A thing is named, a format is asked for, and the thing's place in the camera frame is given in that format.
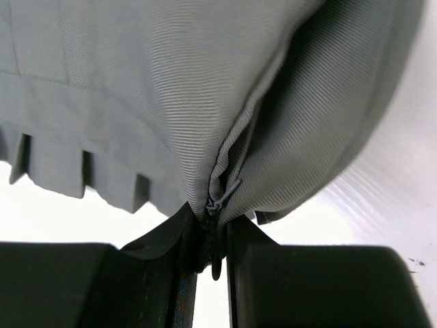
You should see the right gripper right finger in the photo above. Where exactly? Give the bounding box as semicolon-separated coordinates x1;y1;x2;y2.
227;217;431;327

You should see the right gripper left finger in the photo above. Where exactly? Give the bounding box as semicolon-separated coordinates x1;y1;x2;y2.
1;204;197;327

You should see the grey pleated skirt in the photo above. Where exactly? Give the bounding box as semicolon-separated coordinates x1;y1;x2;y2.
0;0;426;226

